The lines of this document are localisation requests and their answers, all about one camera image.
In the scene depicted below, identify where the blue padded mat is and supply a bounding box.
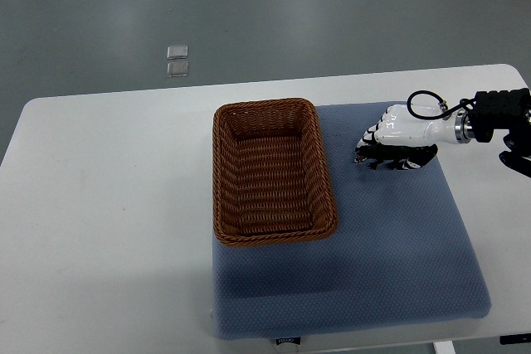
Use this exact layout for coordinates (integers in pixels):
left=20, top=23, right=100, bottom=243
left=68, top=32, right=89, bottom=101
left=212, top=103, right=491, bottom=340

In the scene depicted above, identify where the dark toy crocodile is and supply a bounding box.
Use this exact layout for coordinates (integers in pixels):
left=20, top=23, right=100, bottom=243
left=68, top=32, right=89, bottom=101
left=354, top=143, right=415, bottom=170

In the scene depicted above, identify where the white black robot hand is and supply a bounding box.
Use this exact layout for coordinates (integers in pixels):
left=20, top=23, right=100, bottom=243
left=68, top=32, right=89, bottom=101
left=356, top=104, right=474, bottom=170

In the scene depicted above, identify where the black table control panel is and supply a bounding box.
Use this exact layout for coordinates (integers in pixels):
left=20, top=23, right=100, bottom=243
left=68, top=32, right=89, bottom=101
left=499, top=333, right=531, bottom=345

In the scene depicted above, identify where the lower floor socket plate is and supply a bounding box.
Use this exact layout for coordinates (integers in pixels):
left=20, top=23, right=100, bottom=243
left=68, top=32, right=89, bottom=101
left=167, top=61, right=189, bottom=77

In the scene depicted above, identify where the upper floor socket plate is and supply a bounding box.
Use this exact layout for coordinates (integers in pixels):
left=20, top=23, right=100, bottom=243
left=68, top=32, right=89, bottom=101
left=167, top=44, right=188, bottom=60

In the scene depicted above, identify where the brown wicker basket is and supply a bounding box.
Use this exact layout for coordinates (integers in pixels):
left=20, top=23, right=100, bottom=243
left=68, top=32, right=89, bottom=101
left=212, top=98, right=339, bottom=247

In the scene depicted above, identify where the floor socket plate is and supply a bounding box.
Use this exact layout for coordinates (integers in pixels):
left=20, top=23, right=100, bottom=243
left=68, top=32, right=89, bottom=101
left=167, top=44, right=188, bottom=60
left=167, top=61, right=189, bottom=77

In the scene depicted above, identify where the black cable loop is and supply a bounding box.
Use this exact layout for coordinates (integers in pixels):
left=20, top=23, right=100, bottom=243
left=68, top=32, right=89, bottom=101
left=406, top=90, right=476, bottom=121

